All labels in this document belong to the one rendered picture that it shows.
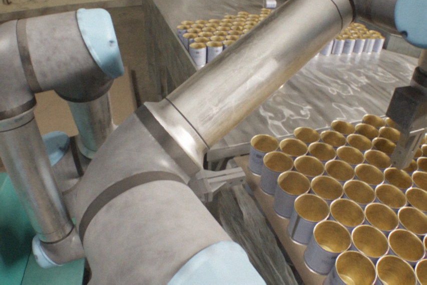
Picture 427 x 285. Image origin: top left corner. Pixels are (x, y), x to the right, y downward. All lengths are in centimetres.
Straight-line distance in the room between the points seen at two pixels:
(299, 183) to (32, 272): 70
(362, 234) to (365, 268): 8
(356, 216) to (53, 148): 72
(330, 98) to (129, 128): 89
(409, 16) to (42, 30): 46
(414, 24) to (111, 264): 36
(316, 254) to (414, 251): 19
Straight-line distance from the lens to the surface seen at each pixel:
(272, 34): 33
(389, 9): 39
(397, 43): 182
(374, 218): 67
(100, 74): 47
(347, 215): 65
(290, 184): 66
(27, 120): 52
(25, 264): 90
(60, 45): 45
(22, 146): 52
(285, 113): 95
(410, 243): 64
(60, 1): 723
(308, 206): 62
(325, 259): 55
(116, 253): 22
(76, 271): 84
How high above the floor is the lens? 158
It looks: 36 degrees down
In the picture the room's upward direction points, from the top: 3 degrees clockwise
